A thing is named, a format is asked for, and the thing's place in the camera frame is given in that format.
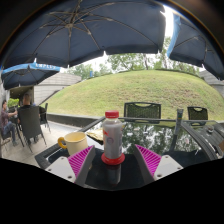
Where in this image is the navy umbrella with blue printed rim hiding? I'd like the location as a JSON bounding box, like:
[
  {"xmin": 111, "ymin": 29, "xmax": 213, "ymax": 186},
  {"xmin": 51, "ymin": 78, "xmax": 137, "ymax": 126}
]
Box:
[{"xmin": 0, "ymin": 61, "xmax": 62, "ymax": 91}]

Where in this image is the navy umbrella with light-blue flap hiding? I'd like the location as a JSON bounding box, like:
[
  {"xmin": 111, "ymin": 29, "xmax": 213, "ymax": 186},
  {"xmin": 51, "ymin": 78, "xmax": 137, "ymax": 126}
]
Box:
[{"xmin": 166, "ymin": 12, "xmax": 224, "ymax": 81}]

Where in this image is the clear red-capped drink bottle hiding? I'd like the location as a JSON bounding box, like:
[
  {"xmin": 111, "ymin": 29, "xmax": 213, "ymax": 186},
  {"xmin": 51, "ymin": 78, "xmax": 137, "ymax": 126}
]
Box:
[{"xmin": 101, "ymin": 110, "xmax": 125, "ymax": 162}]

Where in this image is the large navy patio umbrella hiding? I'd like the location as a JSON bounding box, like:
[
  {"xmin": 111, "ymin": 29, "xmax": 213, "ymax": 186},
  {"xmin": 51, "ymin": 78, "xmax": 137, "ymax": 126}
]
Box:
[{"xmin": 0, "ymin": 0, "xmax": 167, "ymax": 70}]

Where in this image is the grey metal pole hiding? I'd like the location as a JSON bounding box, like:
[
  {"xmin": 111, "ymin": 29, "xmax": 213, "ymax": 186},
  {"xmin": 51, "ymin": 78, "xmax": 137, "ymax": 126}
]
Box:
[{"xmin": 169, "ymin": 108, "xmax": 185, "ymax": 153}]

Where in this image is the person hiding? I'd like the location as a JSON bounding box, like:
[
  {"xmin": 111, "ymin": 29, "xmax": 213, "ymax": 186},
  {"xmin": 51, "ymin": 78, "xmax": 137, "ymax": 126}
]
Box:
[
  {"xmin": 19, "ymin": 92, "xmax": 35, "ymax": 110},
  {"xmin": 0, "ymin": 99, "xmax": 18, "ymax": 147}
]

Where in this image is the narrow dark mesh-back chair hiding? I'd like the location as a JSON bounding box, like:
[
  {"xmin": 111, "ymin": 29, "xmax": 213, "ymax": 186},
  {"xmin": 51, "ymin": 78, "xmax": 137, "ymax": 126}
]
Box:
[{"xmin": 186, "ymin": 105, "xmax": 209, "ymax": 121}]

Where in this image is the yellow paper napkin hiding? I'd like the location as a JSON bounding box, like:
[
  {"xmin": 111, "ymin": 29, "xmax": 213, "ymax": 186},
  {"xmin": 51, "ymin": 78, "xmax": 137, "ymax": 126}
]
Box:
[{"xmin": 85, "ymin": 127, "xmax": 105, "ymax": 142}]

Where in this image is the cream mug with yellow handle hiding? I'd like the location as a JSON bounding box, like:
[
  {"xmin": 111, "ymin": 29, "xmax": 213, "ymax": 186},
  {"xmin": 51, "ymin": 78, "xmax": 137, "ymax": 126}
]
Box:
[{"xmin": 57, "ymin": 131, "xmax": 89, "ymax": 157}]

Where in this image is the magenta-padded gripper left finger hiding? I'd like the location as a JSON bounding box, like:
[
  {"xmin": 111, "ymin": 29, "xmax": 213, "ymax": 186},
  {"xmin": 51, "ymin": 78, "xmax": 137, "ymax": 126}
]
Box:
[{"xmin": 44, "ymin": 144, "xmax": 97, "ymax": 188}]

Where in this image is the wide dark mesh-back chair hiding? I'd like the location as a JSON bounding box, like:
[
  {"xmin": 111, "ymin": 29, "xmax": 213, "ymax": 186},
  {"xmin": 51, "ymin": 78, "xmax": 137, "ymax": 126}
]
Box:
[{"xmin": 123, "ymin": 101, "xmax": 162, "ymax": 120}]

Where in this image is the dark wicker chair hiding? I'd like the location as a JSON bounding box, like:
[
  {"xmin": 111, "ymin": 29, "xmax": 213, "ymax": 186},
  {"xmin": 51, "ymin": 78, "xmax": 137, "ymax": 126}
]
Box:
[
  {"xmin": 38, "ymin": 102, "xmax": 52, "ymax": 133},
  {"xmin": 16, "ymin": 105, "xmax": 48, "ymax": 153}
]

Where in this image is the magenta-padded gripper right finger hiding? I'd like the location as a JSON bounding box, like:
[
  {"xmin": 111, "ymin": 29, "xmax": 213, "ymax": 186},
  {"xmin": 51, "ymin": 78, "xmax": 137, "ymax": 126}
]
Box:
[{"xmin": 132, "ymin": 143, "xmax": 185, "ymax": 186}]

